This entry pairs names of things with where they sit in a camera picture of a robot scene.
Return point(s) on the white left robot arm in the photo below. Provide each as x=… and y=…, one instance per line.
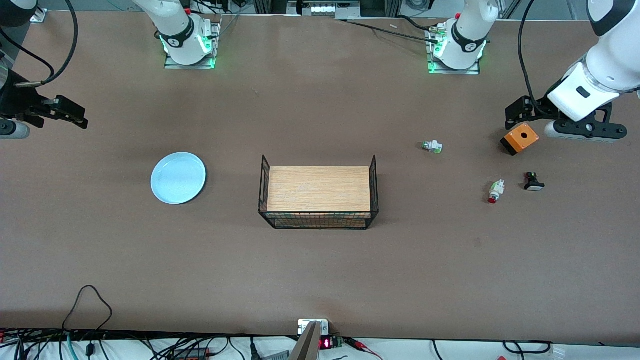
x=614, y=57

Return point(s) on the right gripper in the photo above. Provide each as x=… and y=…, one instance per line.
x=16, y=101

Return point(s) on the red digit display module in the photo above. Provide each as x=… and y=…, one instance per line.
x=327, y=343

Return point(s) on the grey angled post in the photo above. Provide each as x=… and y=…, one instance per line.
x=306, y=345

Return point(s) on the red push button switch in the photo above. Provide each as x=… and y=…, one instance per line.
x=496, y=191

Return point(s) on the green push button switch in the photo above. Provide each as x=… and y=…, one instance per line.
x=433, y=146

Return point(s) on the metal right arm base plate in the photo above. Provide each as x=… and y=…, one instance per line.
x=192, y=65

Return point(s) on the white mount box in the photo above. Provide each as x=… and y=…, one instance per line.
x=305, y=326

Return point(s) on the black white push button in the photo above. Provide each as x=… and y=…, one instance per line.
x=533, y=184

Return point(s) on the red black test lead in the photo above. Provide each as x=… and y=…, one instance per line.
x=362, y=346

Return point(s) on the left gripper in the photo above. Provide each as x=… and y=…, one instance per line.
x=541, y=109

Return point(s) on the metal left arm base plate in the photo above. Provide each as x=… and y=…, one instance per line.
x=457, y=71

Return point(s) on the orange button box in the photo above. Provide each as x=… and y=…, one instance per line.
x=521, y=138

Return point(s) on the aluminium frame with white device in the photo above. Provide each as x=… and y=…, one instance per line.
x=325, y=7

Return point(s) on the light blue round plate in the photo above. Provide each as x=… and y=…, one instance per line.
x=178, y=178

